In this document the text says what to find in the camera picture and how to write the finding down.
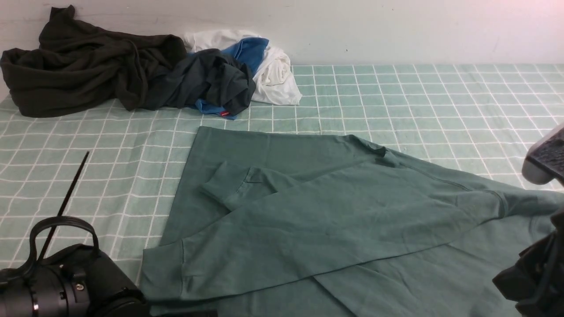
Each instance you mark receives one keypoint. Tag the dark olive crumpled garment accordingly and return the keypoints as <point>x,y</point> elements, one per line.
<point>79,66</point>

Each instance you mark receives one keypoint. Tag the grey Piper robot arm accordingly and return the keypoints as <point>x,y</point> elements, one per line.
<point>82,281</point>

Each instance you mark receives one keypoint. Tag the white crumpled garment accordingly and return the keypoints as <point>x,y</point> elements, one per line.
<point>275,82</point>

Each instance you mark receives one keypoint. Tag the green checkered tablecloth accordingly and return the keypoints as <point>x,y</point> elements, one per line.
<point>479,118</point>

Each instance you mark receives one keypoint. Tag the black gripper right edge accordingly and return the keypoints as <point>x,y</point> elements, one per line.
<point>536,281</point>

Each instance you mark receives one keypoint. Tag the blue crumpled garment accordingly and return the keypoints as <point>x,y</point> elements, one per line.
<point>249,50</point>

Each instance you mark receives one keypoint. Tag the dark grey crumpled garment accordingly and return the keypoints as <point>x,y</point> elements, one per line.
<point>208,76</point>

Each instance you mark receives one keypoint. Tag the green long-sleeved shirt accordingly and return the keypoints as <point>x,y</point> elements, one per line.
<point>280,225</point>

